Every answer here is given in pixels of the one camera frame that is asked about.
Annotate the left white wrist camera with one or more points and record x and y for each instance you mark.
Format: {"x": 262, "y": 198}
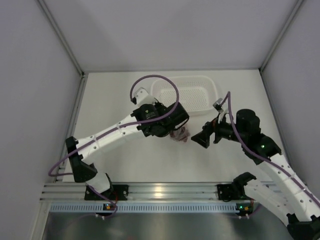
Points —
{"x": 141, "y": 97}

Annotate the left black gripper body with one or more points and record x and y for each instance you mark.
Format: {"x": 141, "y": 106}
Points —
{"x": 164, "y": 133}

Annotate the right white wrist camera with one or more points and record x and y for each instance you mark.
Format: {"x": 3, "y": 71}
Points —
{"x": 218, "y": 105}

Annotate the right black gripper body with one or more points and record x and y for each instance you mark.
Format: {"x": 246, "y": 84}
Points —
{"x": 224, "y": 130}

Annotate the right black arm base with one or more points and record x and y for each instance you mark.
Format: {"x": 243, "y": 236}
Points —
{"x": 227, "y": 192}

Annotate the clear zip top bag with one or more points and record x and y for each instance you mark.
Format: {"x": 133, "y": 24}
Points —
{"x": 180, "y": 135}

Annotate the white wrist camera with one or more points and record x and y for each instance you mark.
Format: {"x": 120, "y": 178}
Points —
{"x": 218, "y": 105}
{"x": 141, "y": 97}

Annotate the white perforated plastic basket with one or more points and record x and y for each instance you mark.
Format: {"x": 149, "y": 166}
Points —
{"x": 197, "y": 93}

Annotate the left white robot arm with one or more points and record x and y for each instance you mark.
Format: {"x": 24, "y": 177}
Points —
{"x": 153, "y": 119}

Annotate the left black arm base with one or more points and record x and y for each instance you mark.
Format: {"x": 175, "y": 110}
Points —
{"x": 110, "y": 193}

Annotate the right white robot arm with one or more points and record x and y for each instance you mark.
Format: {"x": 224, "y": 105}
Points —
{"x": 297, "y": 208}

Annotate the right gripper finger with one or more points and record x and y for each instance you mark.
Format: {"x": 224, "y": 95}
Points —
{"x": 210, "y": 125}
{"x": 203, "y": 137}

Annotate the grey slotted cable duct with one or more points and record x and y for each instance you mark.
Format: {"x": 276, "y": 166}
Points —
{"x": 135, "y": 207}

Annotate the aluminium mounting rail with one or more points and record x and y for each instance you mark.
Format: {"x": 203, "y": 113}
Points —
{"x": 136, "y": 191}

